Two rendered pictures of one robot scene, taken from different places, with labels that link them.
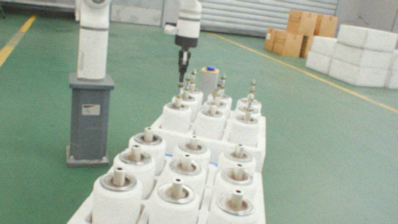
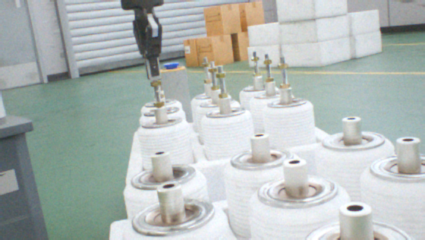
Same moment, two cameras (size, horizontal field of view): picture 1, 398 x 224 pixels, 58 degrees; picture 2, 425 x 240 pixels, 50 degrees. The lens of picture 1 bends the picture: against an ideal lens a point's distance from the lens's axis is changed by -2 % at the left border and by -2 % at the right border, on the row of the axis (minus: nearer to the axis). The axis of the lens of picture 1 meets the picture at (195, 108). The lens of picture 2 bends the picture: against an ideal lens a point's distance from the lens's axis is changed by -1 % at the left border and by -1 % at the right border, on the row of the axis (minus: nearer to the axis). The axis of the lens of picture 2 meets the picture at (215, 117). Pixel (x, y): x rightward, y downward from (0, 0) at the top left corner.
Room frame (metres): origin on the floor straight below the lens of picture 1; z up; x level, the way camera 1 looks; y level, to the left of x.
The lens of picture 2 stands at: (0.38, 0.17, 0.41)
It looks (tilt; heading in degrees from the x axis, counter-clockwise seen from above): 11 degrees down; 346
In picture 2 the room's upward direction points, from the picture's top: 8 degrees counter-clockwise
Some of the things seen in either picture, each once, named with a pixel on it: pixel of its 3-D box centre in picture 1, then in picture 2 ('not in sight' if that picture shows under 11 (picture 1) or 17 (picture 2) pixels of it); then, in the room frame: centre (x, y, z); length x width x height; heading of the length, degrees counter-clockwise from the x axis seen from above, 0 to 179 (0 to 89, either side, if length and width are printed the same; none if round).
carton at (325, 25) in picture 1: (321, 25); (247, 17); (5.23, -1.57, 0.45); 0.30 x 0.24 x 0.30; 19
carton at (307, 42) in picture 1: (307, 45); (238, 46); (5.15, -1.41, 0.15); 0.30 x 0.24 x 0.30; 22
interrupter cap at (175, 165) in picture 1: (185, 167); (297, 191); (0.75, 0.00, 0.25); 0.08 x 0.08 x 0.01
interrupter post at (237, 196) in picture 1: (237, 198); not in sight; (0.63, -0.10, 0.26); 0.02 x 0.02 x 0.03
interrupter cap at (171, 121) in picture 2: (177, 106); (162, 123); (1.20, 0.06, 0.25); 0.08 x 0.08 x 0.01
